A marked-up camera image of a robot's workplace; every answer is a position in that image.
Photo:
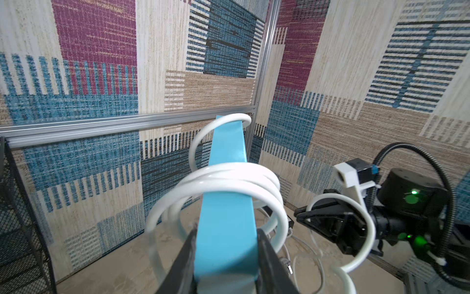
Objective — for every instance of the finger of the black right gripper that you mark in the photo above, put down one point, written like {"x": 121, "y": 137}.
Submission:
{"x": 321, "y": 216}

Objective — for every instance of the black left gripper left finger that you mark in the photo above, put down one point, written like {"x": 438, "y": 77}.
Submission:
{"x": 180, "y": 278}

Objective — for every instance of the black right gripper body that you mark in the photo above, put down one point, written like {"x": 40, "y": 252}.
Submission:
{"x": 349, "y": 233}

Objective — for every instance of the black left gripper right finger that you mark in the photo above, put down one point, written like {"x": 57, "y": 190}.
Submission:
{"x": 272, "y": 277}

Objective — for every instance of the teal power strip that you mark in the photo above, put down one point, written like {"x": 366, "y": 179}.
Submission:
{"x": 227, "y": 234}

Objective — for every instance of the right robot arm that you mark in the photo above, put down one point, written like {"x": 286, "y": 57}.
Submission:
{"x": 409, "y": 210}

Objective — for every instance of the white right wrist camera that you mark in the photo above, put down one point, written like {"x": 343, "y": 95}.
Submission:
{"x": 356, "y": 177}

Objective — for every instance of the black wire mesh shelf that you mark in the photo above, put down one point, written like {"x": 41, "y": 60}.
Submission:
{"x": 26, "y": 266}

